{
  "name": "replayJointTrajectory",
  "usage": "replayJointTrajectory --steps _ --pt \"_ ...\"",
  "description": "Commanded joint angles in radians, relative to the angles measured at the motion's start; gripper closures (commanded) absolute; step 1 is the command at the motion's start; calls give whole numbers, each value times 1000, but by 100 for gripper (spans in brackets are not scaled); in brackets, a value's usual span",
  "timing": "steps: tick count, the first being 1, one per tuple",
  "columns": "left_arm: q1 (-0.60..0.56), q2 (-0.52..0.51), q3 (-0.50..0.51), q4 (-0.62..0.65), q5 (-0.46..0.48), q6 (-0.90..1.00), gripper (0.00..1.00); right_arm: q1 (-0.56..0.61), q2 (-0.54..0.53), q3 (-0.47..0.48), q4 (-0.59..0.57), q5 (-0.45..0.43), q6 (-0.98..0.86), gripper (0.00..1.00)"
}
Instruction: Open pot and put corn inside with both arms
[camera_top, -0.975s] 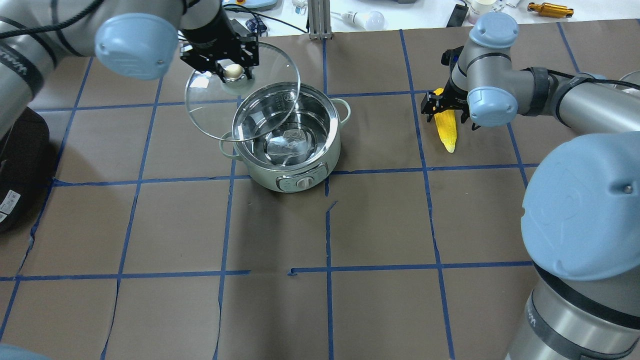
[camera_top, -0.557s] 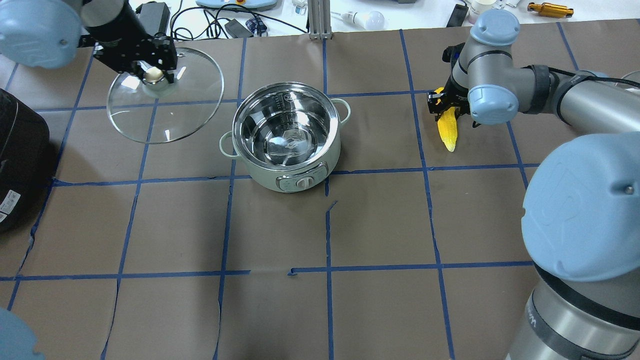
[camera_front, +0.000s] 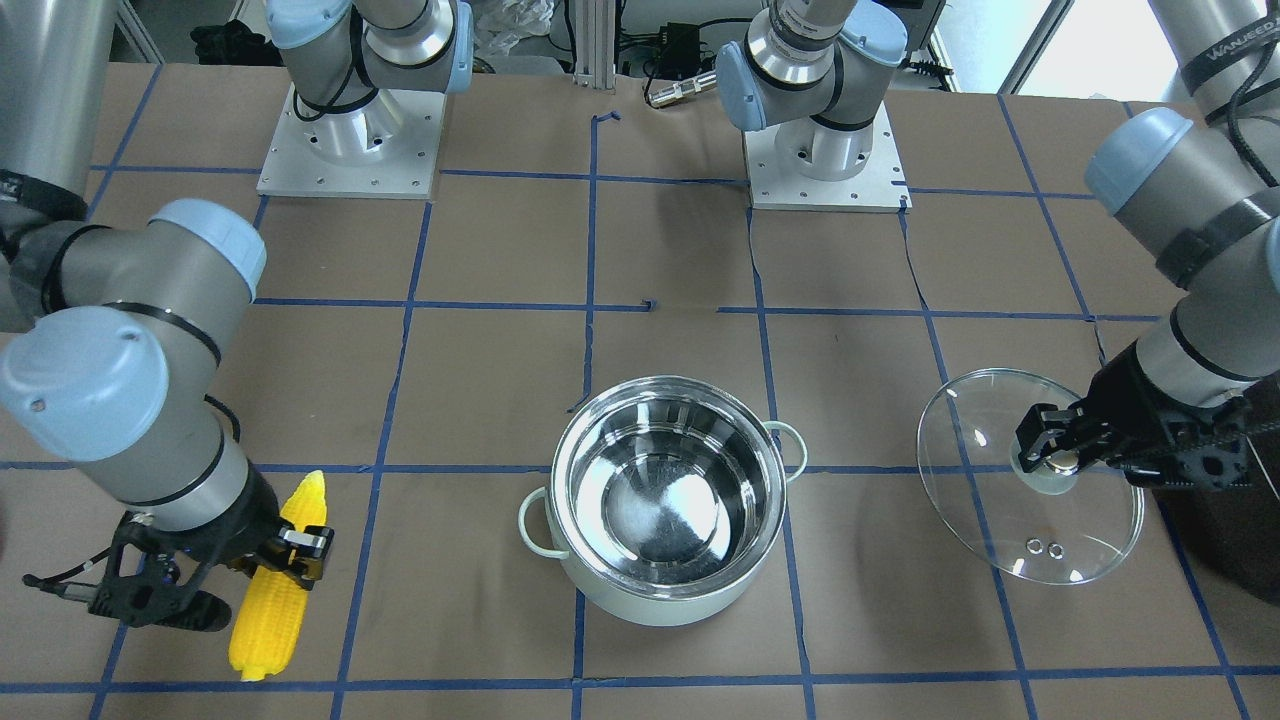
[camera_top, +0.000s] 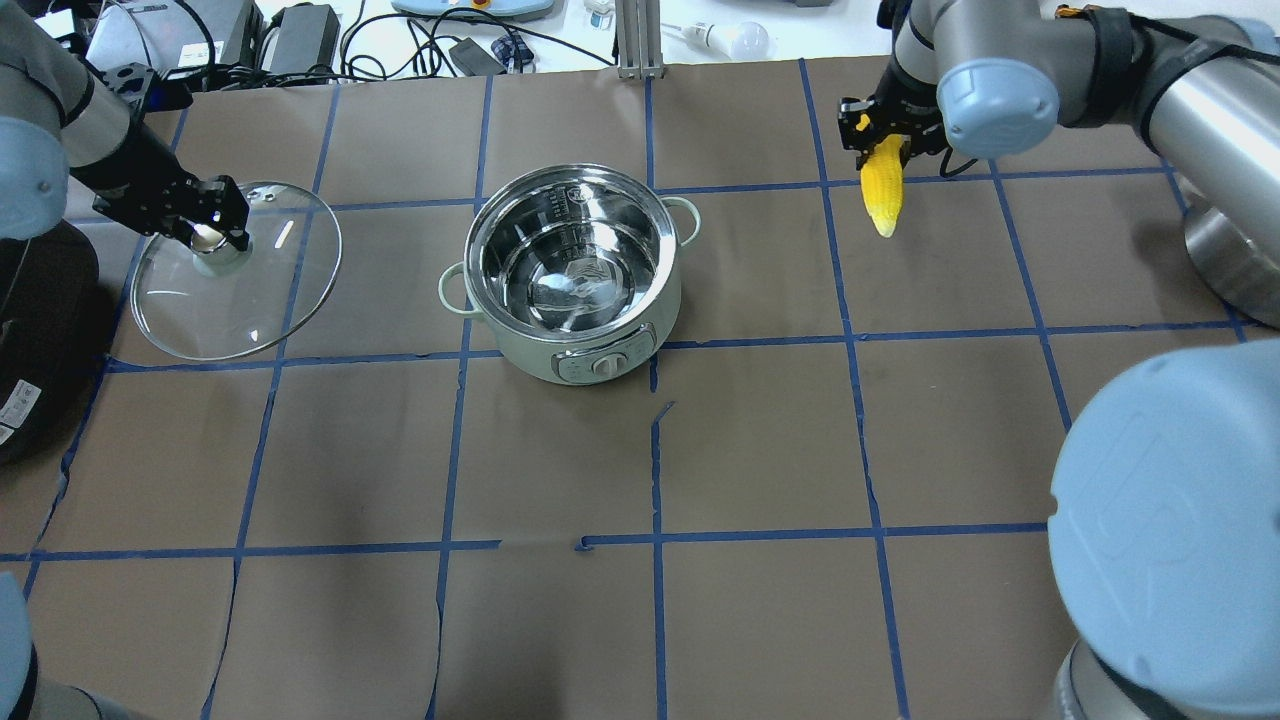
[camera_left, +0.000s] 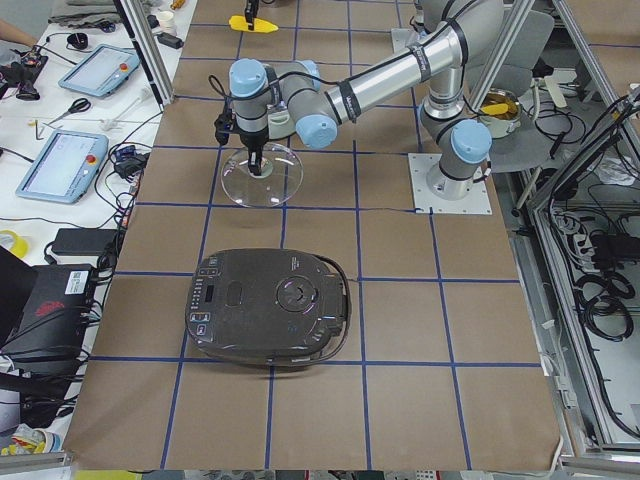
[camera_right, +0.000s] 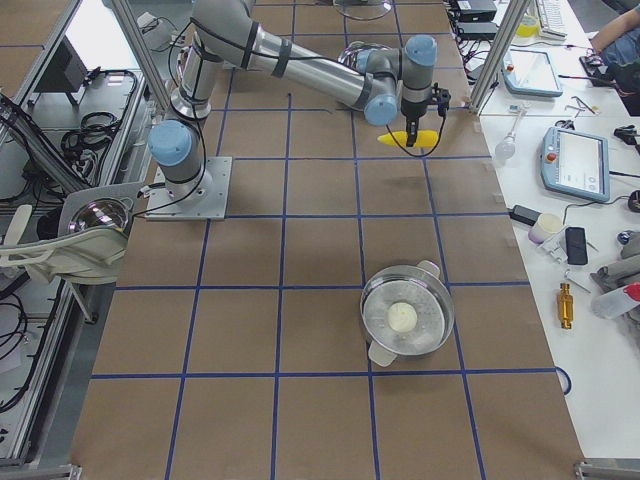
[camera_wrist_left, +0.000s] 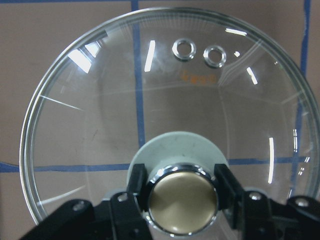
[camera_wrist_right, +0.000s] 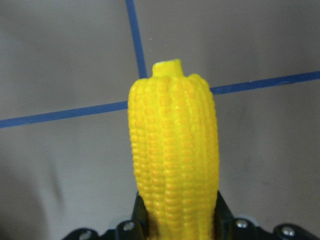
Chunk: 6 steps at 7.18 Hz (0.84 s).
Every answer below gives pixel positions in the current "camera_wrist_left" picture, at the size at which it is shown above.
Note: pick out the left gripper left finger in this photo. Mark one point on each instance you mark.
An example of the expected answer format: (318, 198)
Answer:
(126, 215)

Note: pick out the glass pot lid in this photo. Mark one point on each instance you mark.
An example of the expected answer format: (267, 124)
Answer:
(179, 90)

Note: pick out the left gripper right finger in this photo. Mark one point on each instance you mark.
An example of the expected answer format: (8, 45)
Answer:
(247, 211)

